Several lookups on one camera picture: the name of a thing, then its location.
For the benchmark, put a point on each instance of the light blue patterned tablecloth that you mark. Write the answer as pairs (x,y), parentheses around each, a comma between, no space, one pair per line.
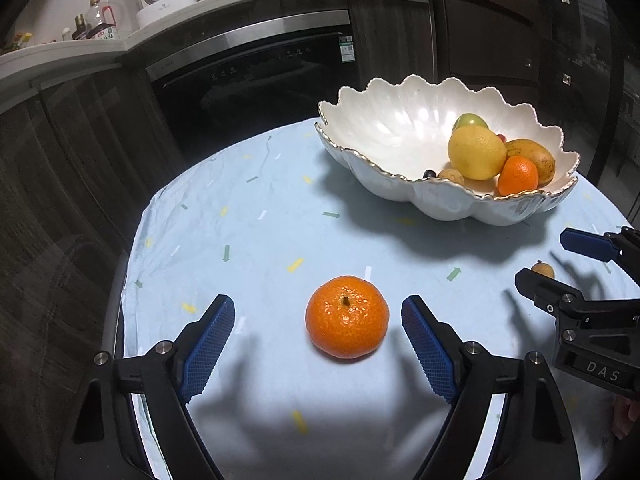
(250,260)

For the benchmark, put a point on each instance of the dark glass cabinet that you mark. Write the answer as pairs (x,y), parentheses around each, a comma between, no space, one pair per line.
(590,60)

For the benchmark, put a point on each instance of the black built-in oven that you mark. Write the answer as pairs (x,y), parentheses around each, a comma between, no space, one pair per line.
(250,85)

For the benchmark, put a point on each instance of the green apple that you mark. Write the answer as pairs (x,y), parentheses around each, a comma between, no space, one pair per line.
(470,121)

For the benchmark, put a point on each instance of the small orange tangerine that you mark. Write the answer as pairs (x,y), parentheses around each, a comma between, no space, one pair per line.
(347,317)
(517,177)

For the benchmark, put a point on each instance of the brown longan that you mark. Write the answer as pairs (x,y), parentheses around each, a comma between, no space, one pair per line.
(452,176)
(542,270)

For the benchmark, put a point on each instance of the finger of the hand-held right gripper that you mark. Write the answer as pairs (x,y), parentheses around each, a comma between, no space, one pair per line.
(587,244)
(537,287)

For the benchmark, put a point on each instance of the dark blueberry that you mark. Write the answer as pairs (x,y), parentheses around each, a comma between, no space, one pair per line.
(430,174)

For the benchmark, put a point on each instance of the white scalloped ceramic bowl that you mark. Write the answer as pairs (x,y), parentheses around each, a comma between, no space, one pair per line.
(400,125)

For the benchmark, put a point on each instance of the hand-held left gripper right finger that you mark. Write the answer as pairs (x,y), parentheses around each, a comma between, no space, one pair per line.
(430,350)

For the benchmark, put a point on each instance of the large yellow lemon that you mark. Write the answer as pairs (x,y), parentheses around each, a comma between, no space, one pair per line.
(475,152)

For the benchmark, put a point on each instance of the yellow brown mango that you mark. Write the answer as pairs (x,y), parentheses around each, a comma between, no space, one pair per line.
(542,157)

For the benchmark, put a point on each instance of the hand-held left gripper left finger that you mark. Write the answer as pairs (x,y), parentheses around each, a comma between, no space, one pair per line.
(207,345)

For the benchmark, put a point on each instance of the dark sauce bottle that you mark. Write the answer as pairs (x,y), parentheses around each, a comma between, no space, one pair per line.
(79,30)

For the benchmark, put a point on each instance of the white kitchen countertop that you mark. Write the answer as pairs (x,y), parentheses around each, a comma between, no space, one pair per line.
(200,7)

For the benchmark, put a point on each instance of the person's right hand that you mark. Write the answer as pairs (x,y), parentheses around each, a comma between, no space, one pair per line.
(626,417)

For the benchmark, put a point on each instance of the dark refrigerator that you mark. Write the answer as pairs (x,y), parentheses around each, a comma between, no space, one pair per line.
(490,35)

